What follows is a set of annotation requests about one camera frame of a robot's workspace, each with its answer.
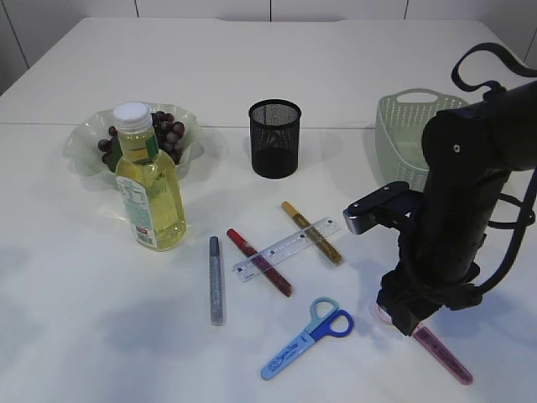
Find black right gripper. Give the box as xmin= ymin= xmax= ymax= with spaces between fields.
xmin=376 ymin=228 xmax=483 ymax=336

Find pink safety scissors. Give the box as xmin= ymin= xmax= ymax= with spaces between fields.
xmin=371 ymin=303 xmax=474 ymax=386

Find blue safety scissors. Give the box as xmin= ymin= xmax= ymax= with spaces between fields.
xmin=260 ymin=296 xmax=354 ymax=381

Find yellow liquid plastic bottle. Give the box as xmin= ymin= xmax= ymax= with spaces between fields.
xmin=112 ymin=102 xmax=186 ymax=251

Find purple grape bunch with leaves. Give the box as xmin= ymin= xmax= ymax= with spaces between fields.
xmin=96 ymin=110 xmax=186 ymax=172

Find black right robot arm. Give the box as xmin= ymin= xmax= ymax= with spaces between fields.
xmin=376 ymin=83 xmax=536 ymax=336

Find gold glitter glue pen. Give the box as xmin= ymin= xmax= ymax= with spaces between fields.
xmin=281 ymin=201 xmax=343 ymax=265

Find clear plastic ruler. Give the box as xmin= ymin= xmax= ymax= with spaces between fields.
xmin=232 ymin=217 xmax=341 ymax=282

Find blue glitter glue pen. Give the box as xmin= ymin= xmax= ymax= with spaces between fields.
xmin=209 ymin=236 xmax=225 ymax=326

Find red glitter glue pen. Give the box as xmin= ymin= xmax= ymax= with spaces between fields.
xmin=227 ymin=228 xmax=293 ymax=297

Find green woven plastic basket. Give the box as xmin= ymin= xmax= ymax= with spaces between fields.
xmin=375 ymin=88 xmax=468 ymax=191

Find black mesh pen holder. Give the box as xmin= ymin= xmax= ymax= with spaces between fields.
xmin=248 ymin=99 xmax=302 ymax=180

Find pale green wavy plate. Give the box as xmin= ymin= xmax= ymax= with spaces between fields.
xmin=62 ymin=102 xmax=203 ymax=191

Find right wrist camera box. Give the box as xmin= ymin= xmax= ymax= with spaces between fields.
xmin=343 ymin=181 xmax=423 ymax=235

